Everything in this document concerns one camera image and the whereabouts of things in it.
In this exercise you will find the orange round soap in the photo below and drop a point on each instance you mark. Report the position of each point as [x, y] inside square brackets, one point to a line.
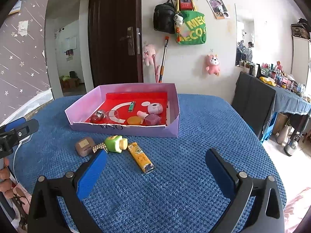
[135, 120]

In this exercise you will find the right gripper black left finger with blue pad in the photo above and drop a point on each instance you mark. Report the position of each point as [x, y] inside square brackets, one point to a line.
[45, 214]

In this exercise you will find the orange grey mop handle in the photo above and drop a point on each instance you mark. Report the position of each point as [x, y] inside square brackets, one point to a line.
[163, 59]

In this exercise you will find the pink plush toy right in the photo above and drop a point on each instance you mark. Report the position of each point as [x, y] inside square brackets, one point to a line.
[212, 64]

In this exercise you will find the pink plush toy left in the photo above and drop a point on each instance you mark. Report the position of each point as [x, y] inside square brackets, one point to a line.
[148, 55]

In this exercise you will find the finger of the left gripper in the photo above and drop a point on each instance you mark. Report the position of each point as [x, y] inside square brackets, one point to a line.
[8, 127]
[24, 130]

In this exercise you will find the pink plush toy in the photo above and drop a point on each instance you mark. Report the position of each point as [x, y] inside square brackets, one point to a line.
[212, 64]
[148, 55]

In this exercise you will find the clear plastic cup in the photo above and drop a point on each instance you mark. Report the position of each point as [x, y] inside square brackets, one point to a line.
[112, 115]

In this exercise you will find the yellow lighter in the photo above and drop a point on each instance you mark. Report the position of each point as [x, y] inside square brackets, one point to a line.
[140, 157]

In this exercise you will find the pink hanging stick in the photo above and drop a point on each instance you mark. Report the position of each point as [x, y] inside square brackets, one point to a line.
[156, 69]

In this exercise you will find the brown earbud case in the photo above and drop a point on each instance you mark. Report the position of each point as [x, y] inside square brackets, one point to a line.
[84, 147]

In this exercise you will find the black backpack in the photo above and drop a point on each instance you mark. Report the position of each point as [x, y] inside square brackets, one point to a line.
[163, 17]

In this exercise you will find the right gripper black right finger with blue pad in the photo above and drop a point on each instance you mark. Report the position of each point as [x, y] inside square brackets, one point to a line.
[266, 214]

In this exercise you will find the green nail clipper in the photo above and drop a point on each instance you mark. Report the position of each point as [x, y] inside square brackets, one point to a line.
[131, 107]

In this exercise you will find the dark brown door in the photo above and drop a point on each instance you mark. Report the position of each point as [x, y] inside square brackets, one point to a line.
[115, 45]

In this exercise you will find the red Miniso paper liner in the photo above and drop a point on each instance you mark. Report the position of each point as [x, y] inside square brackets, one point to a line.
[121, 102]

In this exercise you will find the green tote bag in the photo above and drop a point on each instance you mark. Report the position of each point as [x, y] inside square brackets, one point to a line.
[190, 27]

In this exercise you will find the pink cardboard tray box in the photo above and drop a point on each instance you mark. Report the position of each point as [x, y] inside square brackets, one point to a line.
[83, 108]

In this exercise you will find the person's left hand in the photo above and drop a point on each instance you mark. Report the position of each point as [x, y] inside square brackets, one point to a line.
[6, 184]

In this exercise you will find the clear glass perfume bottle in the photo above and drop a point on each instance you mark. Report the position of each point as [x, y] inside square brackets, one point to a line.
[100, 115]

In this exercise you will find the silver kettle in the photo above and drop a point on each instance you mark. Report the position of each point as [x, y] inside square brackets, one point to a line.
[292, 145]

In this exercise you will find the black cloth side table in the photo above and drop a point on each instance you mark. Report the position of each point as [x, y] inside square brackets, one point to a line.
[257, 102]

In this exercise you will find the photo poster on wall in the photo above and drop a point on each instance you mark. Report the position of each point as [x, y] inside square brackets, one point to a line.
[219, 9]

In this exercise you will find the red ball ornament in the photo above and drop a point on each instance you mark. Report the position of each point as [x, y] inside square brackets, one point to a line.
[94, 119]

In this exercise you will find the lilac round compact case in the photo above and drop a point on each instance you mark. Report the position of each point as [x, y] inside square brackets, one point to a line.
[155, 108]

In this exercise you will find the green apple shaped toy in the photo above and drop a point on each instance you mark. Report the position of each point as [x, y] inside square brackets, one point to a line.
[116, 144]

